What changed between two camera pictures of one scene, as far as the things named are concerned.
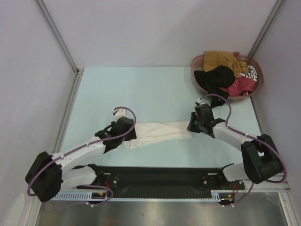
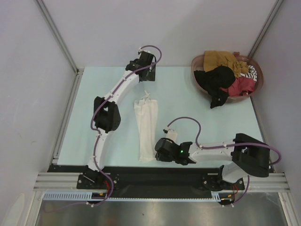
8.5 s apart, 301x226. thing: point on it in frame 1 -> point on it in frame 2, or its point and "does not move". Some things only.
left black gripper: [131, 131] -> [147, 71]
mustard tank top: [213, 59] does not move
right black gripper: [192, 123] -> [160, 150]
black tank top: [212, 80] does not move
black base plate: [123, 181] does not move
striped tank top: [251, 73] does not move
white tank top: [149, 133] -> [146, 113]
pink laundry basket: [197, 64] does not move
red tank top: [240, 86] does not move
